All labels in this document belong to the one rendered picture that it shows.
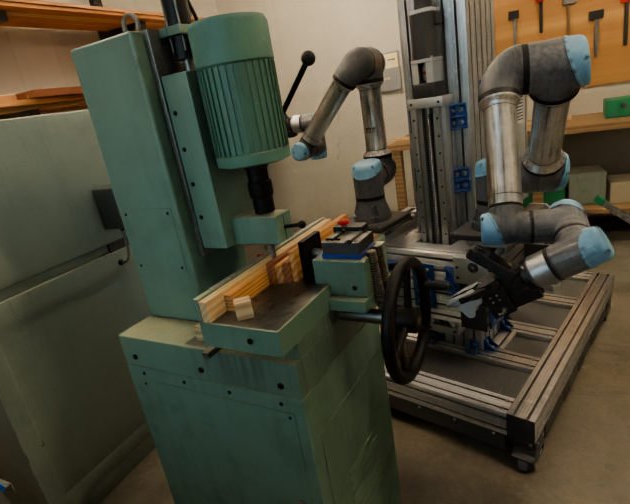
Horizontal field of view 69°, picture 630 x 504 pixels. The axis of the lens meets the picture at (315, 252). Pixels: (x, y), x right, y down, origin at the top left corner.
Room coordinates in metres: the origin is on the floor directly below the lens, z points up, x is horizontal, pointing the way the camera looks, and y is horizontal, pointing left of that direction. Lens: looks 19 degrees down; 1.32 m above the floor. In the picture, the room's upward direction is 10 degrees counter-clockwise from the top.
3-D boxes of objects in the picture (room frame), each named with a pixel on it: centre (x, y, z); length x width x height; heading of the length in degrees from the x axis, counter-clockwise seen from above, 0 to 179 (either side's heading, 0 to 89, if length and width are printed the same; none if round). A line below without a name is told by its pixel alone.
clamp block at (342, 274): (1.05, -0.08, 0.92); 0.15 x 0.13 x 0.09; 148
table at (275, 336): (1.10, -0.01, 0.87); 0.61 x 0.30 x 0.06; 148
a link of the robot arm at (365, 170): (1.80, -0.26, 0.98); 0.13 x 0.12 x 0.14; 150
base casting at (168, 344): (1.18, 0.21, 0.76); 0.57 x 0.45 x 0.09; 58
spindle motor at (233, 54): (1.12, 0.10, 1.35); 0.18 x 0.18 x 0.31
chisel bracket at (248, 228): (1.13, 0.12, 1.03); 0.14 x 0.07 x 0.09; 58
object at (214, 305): (1.16, 0.10, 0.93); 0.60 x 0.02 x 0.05; 148
